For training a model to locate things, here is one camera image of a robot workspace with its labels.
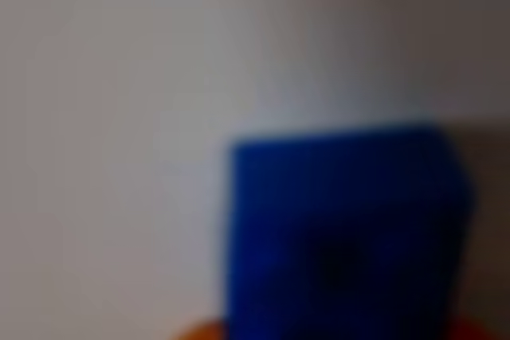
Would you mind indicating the red-orange gripper right finger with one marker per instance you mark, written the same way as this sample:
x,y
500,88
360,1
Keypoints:
x,y
484,330

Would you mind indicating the small blue block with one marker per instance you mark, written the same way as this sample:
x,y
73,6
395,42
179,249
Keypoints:
x,y
342,228

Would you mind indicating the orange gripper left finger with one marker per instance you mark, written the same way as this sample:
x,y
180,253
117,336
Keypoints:
x,y
203,332

